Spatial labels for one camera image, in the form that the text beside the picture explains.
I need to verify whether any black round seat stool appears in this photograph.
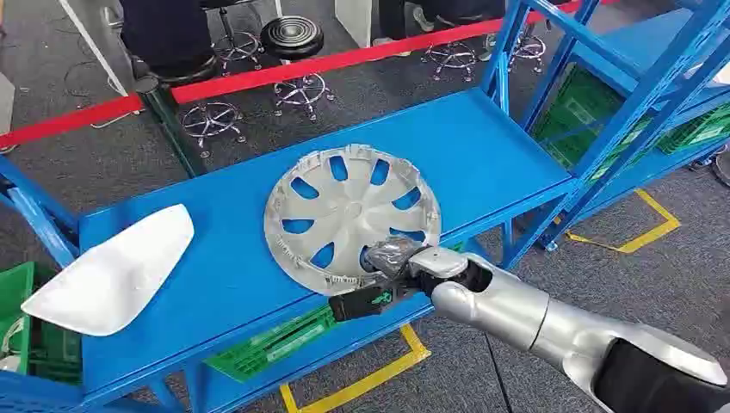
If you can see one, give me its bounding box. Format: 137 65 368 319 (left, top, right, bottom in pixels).
260 15 337 122

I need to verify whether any green plastic crate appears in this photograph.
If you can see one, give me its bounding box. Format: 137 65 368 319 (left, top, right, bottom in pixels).
655 102 730 156
205 305 338 384
530 65 654 172
0 262 84 385

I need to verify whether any red barrier belt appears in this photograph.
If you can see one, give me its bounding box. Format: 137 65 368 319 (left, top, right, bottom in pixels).
0 0 620 151

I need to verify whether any person's shoe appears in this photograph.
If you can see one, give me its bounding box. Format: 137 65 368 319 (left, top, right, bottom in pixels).
687 145 730 188

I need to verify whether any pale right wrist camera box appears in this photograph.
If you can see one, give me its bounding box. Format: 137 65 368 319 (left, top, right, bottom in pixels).
407 246 470 280

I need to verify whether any white board panel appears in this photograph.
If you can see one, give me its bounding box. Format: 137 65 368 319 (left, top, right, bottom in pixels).
334 0 374 49

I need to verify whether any blue metal shelf rack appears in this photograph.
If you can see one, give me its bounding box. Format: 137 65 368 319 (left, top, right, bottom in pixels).
479 0 730 269
0 85 580 413

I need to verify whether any white table leg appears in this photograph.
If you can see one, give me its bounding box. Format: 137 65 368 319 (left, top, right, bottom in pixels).
57 0 130 98

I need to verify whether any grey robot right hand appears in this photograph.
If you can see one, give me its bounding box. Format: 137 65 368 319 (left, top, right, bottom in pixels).
329 236 428 324

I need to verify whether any black barrier post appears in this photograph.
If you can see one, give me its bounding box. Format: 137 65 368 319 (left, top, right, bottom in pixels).
133 75 209 179

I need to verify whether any person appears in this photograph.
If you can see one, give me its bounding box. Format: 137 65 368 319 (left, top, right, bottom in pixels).
371 0 437 59
118 0 219 82

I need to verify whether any chrome stool base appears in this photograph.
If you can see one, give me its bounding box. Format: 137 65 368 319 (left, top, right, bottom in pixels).
212 0 264 74
422 40 478 82
181 101 247 159
483 22 548 75

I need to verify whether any white plastic car panel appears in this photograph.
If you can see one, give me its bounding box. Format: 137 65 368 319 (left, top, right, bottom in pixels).
21 203 195 337

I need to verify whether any silver plastic wheel hubcap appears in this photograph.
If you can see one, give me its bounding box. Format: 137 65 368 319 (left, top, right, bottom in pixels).
263 143 443 298

